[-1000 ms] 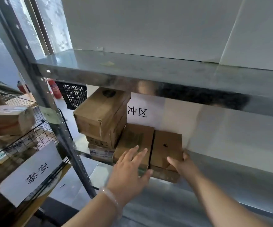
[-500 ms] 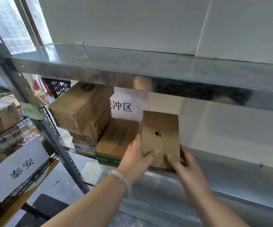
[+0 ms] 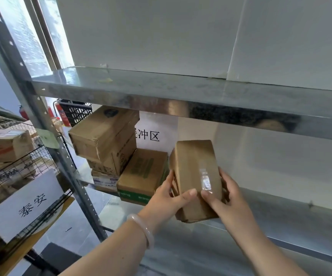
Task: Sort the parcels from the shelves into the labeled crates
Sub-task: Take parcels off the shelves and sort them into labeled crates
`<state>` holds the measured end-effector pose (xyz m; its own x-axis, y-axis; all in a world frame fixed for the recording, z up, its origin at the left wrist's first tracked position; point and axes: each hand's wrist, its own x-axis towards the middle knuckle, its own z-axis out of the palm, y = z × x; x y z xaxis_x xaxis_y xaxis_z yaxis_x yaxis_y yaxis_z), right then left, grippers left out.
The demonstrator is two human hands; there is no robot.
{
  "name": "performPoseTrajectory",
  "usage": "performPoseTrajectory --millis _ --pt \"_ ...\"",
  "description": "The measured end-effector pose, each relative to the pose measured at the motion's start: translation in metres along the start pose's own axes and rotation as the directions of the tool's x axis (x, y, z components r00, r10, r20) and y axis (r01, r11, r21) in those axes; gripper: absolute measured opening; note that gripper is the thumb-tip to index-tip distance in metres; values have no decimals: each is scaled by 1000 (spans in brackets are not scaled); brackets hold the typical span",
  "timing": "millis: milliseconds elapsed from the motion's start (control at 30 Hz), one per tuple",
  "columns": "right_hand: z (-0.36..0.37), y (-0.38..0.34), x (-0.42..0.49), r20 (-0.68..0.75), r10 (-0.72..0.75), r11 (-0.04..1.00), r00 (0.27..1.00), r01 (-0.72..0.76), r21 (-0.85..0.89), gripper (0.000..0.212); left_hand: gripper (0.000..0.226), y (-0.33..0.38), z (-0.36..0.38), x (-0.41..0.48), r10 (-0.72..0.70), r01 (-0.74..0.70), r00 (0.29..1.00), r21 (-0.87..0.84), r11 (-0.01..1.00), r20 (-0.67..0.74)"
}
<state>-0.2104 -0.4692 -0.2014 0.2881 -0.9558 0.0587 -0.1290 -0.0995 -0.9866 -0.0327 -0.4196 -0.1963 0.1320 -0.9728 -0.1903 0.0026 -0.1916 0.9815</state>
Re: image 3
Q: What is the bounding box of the dark green cloth bag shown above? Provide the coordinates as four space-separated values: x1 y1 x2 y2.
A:
0 102 26 121

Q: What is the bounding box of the green paper label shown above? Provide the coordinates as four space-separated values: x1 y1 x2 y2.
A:
37 128 60 149

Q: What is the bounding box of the person's left hand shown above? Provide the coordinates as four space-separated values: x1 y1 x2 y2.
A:
137 169 197 233

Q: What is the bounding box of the person's left forearm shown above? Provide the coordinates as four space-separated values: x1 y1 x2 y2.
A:
58 224 152 276

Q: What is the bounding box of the white paper sign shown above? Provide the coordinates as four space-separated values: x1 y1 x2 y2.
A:
134 112 179 156

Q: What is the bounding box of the black wire basket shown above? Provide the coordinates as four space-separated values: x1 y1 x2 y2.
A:
0 120 74 262

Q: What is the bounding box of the metal shelving rack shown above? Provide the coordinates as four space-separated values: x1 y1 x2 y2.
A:
0 0 332 276

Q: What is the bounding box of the box with orange stripe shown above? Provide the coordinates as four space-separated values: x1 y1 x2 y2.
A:
0 129 36 163

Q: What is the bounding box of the box with white label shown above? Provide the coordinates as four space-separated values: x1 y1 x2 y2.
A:
0 161 37 181

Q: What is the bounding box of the person's right forearm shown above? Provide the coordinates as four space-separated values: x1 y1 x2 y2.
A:
232 225 310 276

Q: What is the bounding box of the wrinkled glossy brown cardboard box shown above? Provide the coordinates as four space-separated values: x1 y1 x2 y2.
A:
169 140 224 224

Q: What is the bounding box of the oval-marked long cardboard box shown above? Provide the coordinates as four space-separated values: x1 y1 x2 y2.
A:
68 105 140 162

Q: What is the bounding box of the black plastic crate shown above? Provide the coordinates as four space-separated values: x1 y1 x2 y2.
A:
57 100 93 127

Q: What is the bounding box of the frosted glass partition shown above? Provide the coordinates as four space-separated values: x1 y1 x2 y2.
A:
0 0 74 112

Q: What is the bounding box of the person's right hand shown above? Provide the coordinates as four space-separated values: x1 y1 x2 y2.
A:
200 166 258 237

